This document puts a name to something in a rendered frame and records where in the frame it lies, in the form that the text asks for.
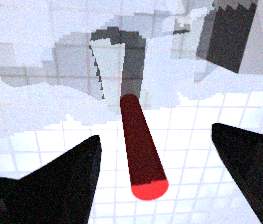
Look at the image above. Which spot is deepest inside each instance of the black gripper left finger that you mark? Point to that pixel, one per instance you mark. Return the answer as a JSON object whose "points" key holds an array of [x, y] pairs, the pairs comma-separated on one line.
{"points": [[60, 192]]}

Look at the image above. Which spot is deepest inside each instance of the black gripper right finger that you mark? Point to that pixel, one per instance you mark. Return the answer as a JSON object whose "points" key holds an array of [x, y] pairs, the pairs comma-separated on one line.
{"points": [[241, 153]]}

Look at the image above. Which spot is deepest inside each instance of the red peg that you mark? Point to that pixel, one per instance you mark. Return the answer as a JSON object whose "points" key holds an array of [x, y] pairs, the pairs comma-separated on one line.
{"points": [[147, 176]]}

